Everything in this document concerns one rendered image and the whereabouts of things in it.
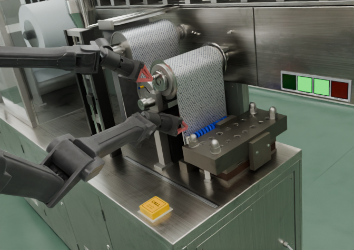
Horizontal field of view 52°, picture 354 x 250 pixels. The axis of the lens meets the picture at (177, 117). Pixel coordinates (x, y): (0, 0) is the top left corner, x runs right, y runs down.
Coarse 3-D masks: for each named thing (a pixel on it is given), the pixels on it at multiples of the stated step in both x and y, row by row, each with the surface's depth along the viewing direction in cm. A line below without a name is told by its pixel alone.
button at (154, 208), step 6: (156, 198) 119; (144, 204) 117; (150, 204) 116; (156, 204) 116; (162, 204) 115; (168, 204) 115; (144, 210) 114; (150, 210) 114; (156, 210) 113; (162, 210) 114; (150, 216) 113; (156, 216) 113
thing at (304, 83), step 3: (300, 78) 122; (303, 78) 122; (306, 78) 121; (309, 78) 120; (300, 81) 123; (303, 81) 122; (306, 81) 121; (309, 81) 120; (300, 84) 123; (303, 84) 122; (306, 84) 122; (309, 84) 121; (300, 87) 124; (303, 87) 123; (306, 87) 122; (309, 87) 121; (300, 90) 124; (303, 90) 123; (306, 90) 122; (309, 90) 121
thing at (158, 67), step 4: (220, 56) 137; (160, 64) 125; (152, 68) 129; (156, 68) 127; (160, 68) 125; (164, 68) 123; (152, 72) 130; (164, 72) 124; (168, 72) 123; (168, 76) 123; (168, 80) 124; (172, 80) 123; (168, 84) 125; (172, 84) 124; (168, 88) 126; (172, 88) 125; (164, 92) 128; (168, 92) 127
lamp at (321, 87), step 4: (316, 80) 118; (320, 80) 117; (324, 80) 116; (316, 84) 119; (320, 84) 118; (324, 84) 116; (328, 84) 115; (316, 88) 119; (320, 88) 118; (324, 88) 117; (328, 88) 116; (316, 92) 120; (320, 92) 119; (324, 92) 117; (328, 92) 116
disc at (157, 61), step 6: (156, 60) 126; (162, 60) 124; (168, 66) 123; (150, 72) 132; (174, 78) 122; (174, 84) 124; (174, 90) 125; (162, 96) 132; (168, 96) 129; (174, 96) 127
